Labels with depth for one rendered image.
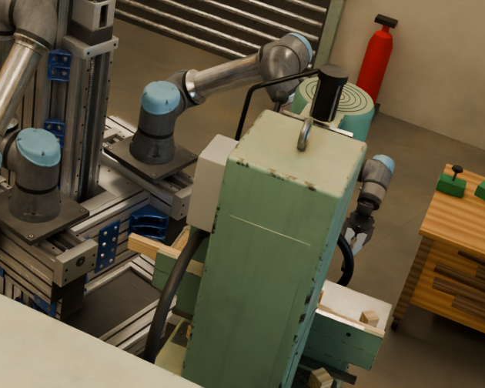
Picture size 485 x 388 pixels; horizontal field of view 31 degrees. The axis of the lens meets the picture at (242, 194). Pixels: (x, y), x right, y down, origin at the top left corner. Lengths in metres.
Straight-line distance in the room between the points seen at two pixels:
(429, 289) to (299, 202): 2.15
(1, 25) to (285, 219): 1.01
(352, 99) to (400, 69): 3.27
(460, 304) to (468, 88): 1.81
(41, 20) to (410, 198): 2.75
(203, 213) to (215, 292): 0.17
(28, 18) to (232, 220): 0.84
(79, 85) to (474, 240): 1.65
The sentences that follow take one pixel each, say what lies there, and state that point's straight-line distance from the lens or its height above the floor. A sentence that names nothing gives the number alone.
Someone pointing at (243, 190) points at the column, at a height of 1.46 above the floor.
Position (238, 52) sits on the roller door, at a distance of 5.40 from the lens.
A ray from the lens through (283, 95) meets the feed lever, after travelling 2.04.
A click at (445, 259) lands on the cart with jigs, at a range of 3.86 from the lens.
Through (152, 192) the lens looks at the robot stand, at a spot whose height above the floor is 0.73.
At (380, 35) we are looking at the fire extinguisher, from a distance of 4.95.
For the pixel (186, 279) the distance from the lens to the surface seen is 1.97.
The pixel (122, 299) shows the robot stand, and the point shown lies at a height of 0.21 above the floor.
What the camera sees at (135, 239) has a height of 0.94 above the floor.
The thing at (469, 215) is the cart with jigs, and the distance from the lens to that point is 3.54.
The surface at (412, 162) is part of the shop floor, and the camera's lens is 4.85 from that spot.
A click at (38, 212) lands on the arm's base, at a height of 0.85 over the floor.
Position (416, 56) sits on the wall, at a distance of 5.09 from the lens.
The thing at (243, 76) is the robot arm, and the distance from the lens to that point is 2.69.
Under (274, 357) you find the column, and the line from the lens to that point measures 1.77.
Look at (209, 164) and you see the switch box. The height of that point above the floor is 1.47.
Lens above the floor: 2.33
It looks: 34 degrees down
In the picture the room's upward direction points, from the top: 13 degrees clockwise
